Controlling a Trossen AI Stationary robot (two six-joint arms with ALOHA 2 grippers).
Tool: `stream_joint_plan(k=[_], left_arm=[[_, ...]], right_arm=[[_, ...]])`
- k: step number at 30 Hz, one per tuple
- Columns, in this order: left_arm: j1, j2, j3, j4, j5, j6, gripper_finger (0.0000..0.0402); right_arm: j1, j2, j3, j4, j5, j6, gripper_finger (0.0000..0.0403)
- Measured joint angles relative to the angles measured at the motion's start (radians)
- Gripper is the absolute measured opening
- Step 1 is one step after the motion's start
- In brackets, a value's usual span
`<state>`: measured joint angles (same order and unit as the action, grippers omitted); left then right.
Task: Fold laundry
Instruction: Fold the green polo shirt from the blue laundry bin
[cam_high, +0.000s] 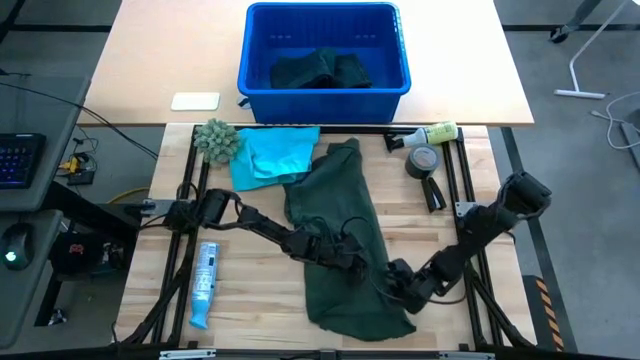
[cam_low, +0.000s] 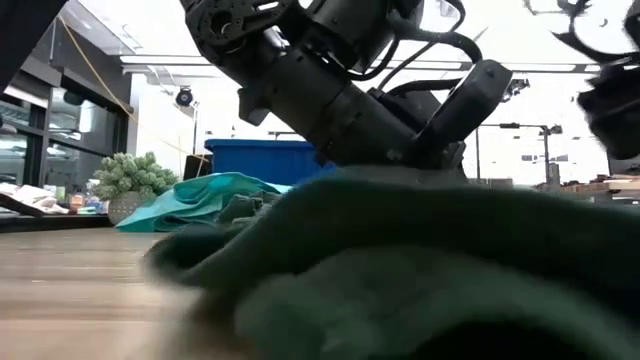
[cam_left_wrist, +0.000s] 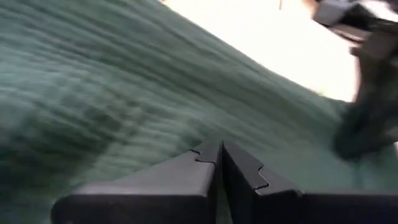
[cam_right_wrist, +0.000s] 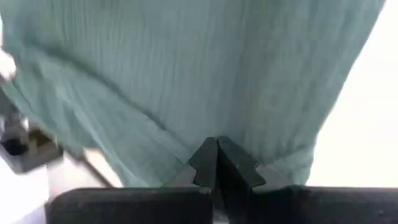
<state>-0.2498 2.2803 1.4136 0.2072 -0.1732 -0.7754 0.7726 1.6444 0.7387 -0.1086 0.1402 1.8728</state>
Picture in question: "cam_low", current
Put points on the dark green knit garment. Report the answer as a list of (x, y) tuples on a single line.
[(400, 260)]

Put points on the teal shirt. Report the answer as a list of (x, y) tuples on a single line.
[(195, 200)]

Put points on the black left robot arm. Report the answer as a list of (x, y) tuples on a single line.
[(300, 85)]

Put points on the wooden workbench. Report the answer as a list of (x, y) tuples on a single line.
[(605, 186)]

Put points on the black metal gantry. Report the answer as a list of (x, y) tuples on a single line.
[(546, 150)]

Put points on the blue plastic bin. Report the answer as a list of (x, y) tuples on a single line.
[(265, 160)]

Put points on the black speaker box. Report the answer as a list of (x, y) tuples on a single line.
[(197, 167)]

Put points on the black hanging reel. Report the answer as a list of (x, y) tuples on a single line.
[(184, 96)]

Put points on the potted green succulent plant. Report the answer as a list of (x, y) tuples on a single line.
[(131, 175)]

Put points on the white crumpled cloth pile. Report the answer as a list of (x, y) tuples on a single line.
[(32, 197)]

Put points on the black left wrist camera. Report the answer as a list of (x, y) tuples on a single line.
[(350, 25)]

